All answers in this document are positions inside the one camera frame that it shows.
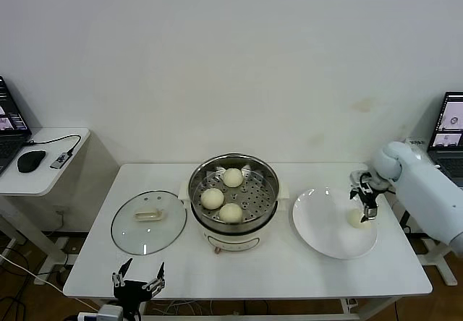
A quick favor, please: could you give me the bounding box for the white cable bundle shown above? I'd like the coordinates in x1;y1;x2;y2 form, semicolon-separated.
148;299;209;317

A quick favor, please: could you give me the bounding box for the round glass lid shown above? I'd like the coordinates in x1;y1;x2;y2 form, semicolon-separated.
110;189;188;256

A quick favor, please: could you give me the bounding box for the grey usb hub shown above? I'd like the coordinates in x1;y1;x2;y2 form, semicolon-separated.
49;151;72;170

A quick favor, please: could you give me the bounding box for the black computer mouse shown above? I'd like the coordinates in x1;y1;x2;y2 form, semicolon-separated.
17;150;47;174

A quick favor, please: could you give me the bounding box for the stainless steel steamer pot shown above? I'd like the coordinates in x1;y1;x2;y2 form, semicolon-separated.
187;153;281;234

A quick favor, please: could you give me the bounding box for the black usb hub cable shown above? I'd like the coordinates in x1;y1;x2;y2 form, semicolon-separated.
23;134;81;155

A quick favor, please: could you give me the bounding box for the white round plate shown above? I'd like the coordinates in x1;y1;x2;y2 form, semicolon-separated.
292;187;378;260

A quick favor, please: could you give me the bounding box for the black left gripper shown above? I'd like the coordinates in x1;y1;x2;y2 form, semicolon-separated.
111;257;166;313

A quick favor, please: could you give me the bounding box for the black laptop power cable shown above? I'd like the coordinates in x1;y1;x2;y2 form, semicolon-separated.
399;205;412;235

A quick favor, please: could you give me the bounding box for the open dark grey laptop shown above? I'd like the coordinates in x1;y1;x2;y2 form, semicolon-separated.
426;90;463;188
0;75;33;176

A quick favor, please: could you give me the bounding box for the white steamed baozi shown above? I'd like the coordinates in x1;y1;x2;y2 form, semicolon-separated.
200;187;225;210
218;202;243;224
222;168;245;188
346;208;372;230

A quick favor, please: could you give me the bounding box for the white table frame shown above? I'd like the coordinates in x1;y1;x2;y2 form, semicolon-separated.
137;297;402;321

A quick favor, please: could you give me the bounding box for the cream electric cooker base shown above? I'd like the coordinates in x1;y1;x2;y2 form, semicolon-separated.
178;179;290;255

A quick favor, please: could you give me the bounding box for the white floor cable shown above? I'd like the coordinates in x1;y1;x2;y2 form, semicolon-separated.
0;254;97;311

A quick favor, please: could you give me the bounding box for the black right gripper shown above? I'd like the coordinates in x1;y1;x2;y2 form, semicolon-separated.
348;179;381;223

